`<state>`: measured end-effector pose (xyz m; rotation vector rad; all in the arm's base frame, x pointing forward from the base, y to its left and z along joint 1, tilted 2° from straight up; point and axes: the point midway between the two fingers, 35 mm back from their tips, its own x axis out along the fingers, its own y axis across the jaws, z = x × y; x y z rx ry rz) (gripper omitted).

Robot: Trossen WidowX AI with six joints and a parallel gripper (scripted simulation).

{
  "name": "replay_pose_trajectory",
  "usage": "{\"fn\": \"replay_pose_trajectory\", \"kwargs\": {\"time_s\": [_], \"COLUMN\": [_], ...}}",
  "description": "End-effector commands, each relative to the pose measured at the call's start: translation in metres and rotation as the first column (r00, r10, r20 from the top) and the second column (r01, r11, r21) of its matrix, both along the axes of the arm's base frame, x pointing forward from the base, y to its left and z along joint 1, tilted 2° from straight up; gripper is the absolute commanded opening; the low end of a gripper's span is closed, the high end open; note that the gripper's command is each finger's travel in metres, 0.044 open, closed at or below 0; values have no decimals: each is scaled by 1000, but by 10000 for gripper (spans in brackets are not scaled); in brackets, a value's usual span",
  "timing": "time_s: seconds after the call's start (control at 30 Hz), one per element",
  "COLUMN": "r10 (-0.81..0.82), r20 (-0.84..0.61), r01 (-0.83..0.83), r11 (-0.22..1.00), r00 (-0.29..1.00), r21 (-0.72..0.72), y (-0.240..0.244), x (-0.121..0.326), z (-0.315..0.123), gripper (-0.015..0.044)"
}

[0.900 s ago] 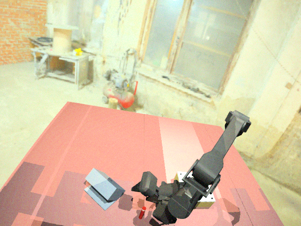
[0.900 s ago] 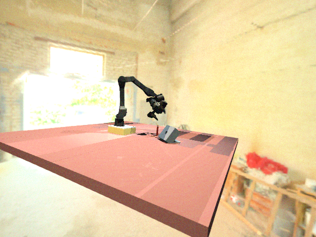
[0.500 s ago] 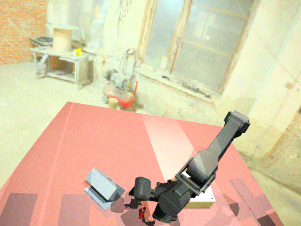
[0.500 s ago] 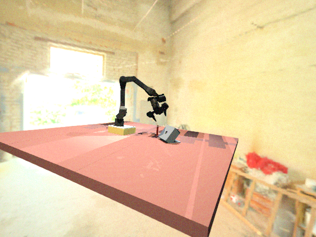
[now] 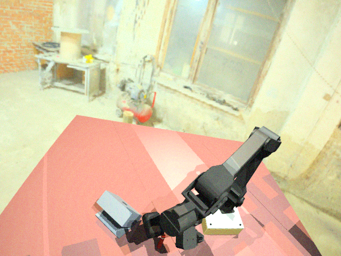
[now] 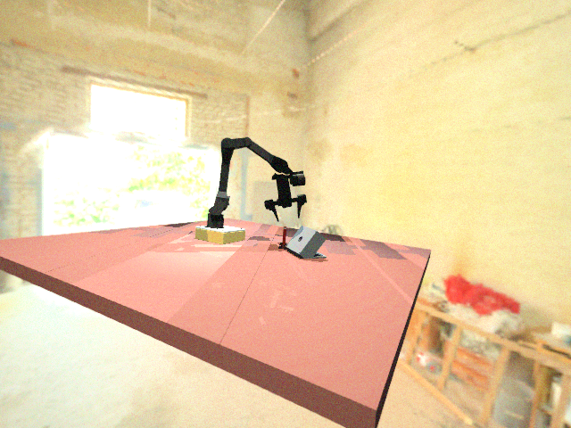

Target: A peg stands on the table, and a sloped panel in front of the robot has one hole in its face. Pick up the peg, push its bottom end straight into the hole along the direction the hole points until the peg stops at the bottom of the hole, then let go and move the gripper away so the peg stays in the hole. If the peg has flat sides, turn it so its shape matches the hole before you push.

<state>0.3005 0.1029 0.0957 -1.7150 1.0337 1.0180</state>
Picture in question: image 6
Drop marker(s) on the grey flat panel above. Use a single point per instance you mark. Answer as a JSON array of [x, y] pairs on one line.
[[306, 242]]

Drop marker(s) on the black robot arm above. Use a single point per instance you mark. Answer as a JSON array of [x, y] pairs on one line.
[[228, 145]]

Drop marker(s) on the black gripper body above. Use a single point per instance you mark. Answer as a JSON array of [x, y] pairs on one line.
[[284, 196]]

